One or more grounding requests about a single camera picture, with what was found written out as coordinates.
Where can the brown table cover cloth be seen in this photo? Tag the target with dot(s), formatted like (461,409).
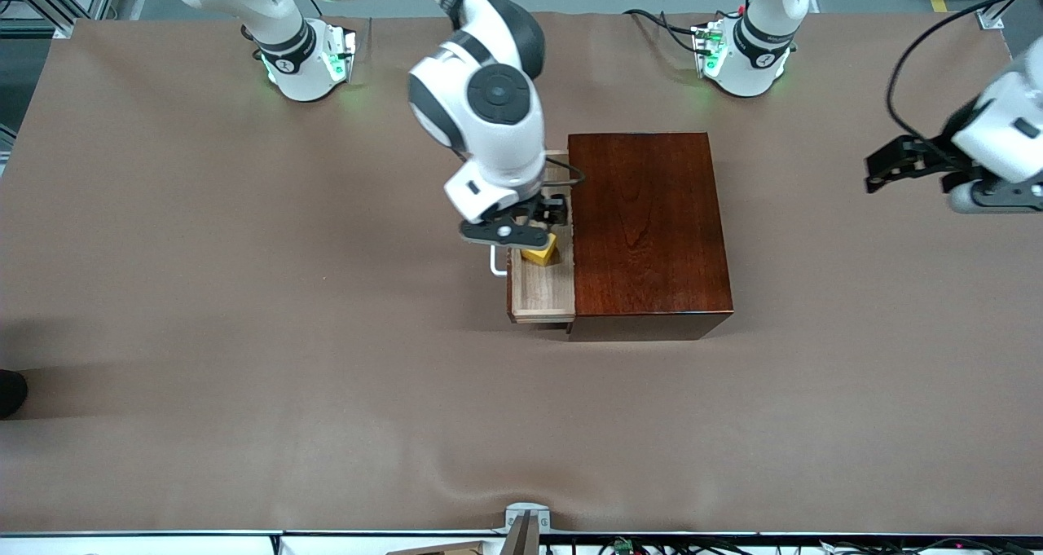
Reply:
(244,335)

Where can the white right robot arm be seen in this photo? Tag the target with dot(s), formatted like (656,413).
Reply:
(489,131)

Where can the dark brown wooden cabinet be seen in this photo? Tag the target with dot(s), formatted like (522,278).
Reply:
(648,229)

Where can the brown cardboard piece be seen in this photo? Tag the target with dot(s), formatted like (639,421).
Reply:
(444,549)

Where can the grey metal camera bracket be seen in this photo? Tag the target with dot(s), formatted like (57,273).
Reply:
(521,518)

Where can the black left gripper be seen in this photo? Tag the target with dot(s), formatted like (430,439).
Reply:
(943,145)

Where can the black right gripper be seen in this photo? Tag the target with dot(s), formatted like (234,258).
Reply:
(547,208)

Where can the yellow wooden block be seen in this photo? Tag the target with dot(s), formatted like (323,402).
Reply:
(539,253)

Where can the black round object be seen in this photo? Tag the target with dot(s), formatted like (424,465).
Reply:
(10,394)

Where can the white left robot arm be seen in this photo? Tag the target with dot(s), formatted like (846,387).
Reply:
(1006,123)

